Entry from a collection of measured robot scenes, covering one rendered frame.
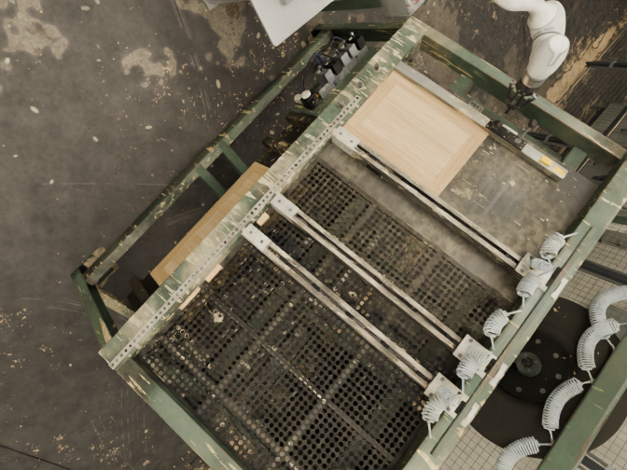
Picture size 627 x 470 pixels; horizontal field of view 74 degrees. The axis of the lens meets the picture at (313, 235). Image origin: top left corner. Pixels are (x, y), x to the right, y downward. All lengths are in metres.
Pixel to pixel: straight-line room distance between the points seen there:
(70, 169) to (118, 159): 0.24
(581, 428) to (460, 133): 1.37
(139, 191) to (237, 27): 1.12
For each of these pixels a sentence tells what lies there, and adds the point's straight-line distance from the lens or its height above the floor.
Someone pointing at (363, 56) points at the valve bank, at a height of 0.74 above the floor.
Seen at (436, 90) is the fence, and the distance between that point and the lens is 2.22.
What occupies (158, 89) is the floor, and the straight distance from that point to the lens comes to 2.57.
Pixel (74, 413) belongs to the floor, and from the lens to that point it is 3.28.
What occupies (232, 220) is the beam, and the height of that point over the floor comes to 0.85.
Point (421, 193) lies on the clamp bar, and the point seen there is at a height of 1.31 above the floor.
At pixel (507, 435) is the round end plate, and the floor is 1.94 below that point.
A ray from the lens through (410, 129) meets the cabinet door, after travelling 2.12.
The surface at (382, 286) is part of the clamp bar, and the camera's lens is 1.79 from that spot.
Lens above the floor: 2.44
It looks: 46 degrees down
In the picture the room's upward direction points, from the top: 120 degrees clockwise
